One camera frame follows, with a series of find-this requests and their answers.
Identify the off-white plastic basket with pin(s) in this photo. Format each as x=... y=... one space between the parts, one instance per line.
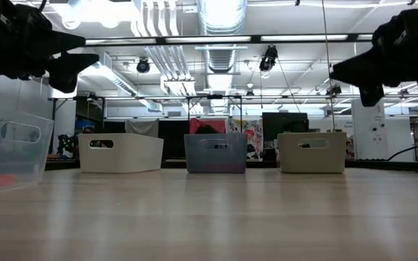
x=310 y=159

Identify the black monitor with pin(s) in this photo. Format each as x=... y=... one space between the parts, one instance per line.
x=285 y=127

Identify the white column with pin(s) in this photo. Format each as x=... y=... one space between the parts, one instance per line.
x=368 y=127

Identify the red cloth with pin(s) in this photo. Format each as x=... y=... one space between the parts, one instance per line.
x=198 y=123

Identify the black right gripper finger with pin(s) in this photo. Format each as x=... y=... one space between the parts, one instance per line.
x=372 y=96
x=357 y=70

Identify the black hanging camera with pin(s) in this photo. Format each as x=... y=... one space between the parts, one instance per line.
x=269 y=59

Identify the silver ventilation duct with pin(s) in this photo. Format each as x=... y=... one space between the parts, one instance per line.
x=221 y=54

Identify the floral cloth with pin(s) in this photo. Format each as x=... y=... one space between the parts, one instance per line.
x=252 y=137

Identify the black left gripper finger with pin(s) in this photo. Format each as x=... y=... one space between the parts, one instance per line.
x=64 y=41
x=65 y=72

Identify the person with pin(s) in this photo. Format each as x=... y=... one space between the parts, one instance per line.
x=204 y=129

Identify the white light strip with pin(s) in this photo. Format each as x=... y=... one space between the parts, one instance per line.
x=303 y=37
x=122 y=41
x=209 y=38
x=365 y=36

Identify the smoky grey plastic basket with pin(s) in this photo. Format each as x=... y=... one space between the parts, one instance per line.
x=212 y=159

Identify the clear plastic basket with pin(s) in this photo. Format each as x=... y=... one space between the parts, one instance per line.
x=13 y=159

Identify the black dome camera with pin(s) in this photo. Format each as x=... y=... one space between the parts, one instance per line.
x=143 y=66

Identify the grey cloth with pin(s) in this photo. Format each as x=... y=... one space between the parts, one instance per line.
x=142 y=127

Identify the white plastic basket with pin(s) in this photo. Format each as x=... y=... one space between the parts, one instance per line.
x=136 y=156

